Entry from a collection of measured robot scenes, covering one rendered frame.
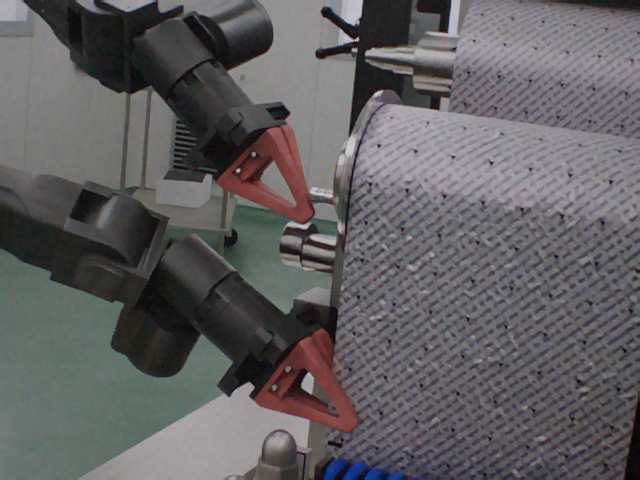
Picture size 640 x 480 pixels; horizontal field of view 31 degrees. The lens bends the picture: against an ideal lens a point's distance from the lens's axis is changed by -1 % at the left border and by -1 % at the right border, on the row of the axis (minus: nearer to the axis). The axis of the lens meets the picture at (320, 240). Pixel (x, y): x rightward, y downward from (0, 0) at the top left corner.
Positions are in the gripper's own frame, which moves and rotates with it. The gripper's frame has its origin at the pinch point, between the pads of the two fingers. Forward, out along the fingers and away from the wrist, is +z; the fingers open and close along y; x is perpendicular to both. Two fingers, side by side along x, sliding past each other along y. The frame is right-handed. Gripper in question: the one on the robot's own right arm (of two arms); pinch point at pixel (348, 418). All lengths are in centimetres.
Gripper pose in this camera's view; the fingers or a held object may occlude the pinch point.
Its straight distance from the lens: 93.8
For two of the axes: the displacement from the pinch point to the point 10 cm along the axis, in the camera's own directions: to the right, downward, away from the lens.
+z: 7.4, 6.4, -2.1
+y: -3.9, 1.5, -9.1
